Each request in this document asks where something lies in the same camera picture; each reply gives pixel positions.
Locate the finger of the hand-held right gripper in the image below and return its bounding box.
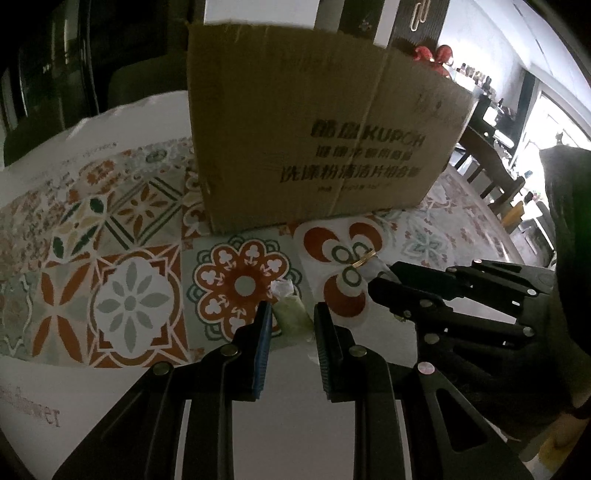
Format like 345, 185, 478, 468
368, 277, 539, 344
389, 259, 554, 298

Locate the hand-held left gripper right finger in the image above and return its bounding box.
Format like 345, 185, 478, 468
313, 302, 536, 480

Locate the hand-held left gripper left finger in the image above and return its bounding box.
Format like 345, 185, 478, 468
51, 301, 274, 480

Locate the clear candy with gold tie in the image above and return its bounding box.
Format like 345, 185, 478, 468
348, 249, 393, 319

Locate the pale green candy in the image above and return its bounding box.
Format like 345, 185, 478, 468
270, 279, 315, 344

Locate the brown cardboard box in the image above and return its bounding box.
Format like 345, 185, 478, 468
186, 22, 481, 234

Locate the person's right forearm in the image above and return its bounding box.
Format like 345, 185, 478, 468
538, 145, 591, 416

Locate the dark wooden chair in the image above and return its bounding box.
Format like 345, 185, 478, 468
455, 124, 527, 215

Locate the patterned table mat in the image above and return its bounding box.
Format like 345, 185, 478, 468
0, 138, 513, 370

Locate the red bow decoration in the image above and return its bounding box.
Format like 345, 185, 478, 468
413, 44, 455, 69

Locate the dark upholstered chair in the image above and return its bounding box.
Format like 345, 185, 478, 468
106, 51, 190, 116

